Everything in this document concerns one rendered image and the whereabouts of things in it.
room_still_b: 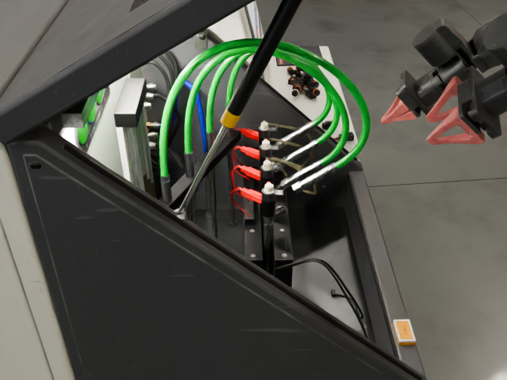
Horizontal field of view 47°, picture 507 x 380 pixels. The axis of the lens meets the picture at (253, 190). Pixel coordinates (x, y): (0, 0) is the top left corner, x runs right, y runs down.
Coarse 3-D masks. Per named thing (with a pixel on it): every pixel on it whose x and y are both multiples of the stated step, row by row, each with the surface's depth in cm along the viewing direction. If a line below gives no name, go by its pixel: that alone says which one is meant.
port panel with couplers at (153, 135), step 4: (140, 68) 130; (132, 72) 120; (136, 72) 124; (140, 72) 130; (128, 76) 118; (132, 76) 120; (136, 76) 124; (140, 76) 129; (148, 84) 131; (152, 84) 131; (148, 88) 131; (152, 88) 131; (148, 96) 127; (152, 96) 128; (144, 104) 124; (148, 104) 124; (148, 108) 124; (148, 124) 137; (152, 124) 137; (156, 124) 137; (148, 128) 137; (156, 128) 137; (148, 132) 134; (152, 132) 134; (152, 136) 133; (156, 136) 134; (152, 144) 130; (152, 148) 130
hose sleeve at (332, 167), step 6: (324, 168) 111; (330, 168) 110; (336, 168) 110; (312, 174) 112; (318, 174) 111; (324, 174) 111; (330, 174) 111; (306, 180) 112; (312, 180) 111; (318, 180) 111; (300, 186) 112; (306, 186) 112
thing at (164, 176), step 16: (224, 48) 95; (288, 48) 96; (304, 48) 96; (192, 64) 97; (320, 64) 97; (176, 80) 99; (176, 96) 101; (368, 112) 103; (368, 128) 105; (160, 144) 106; (160, 160) 108; (160, 176) 111
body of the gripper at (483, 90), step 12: (468, 72) 87; (504, 72) 80; (480, 84) 83; (492, 84) 81; (504, 84) 80; (480, 96) 82; (492, 96) 81; (504, 96) 80; (480, 108) 81; (492, 108) 82; (504, 108) 82; (492, 120) 83; (492, 132) 82
